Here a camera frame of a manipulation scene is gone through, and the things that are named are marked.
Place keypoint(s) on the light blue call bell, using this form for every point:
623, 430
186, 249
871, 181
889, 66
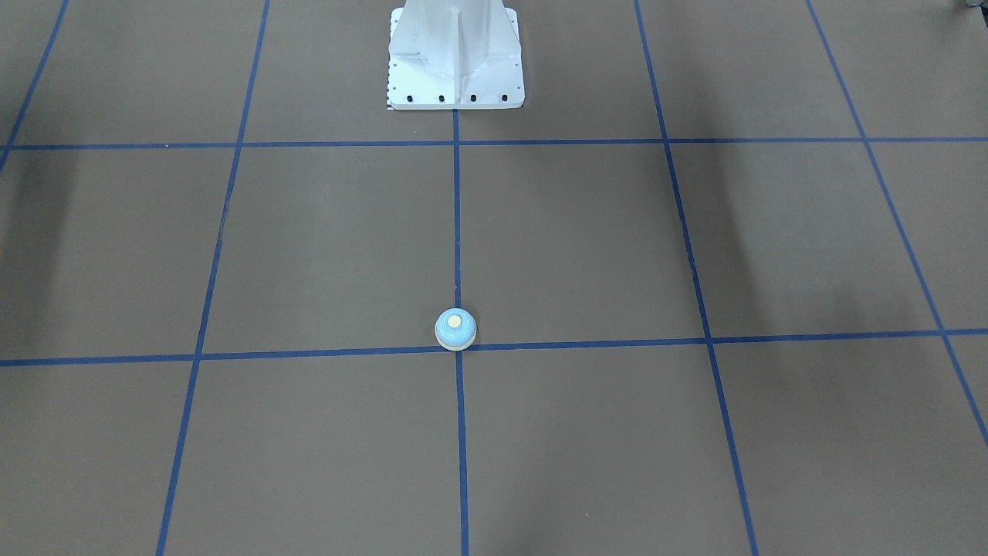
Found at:
455, 329

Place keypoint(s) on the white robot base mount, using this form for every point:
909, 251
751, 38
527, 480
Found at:
455, 55

